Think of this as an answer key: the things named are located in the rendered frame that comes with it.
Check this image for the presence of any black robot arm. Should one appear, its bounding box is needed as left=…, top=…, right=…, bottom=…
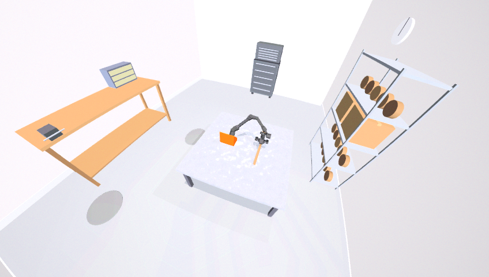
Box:
left=229, top=114, right=272, bottom=144

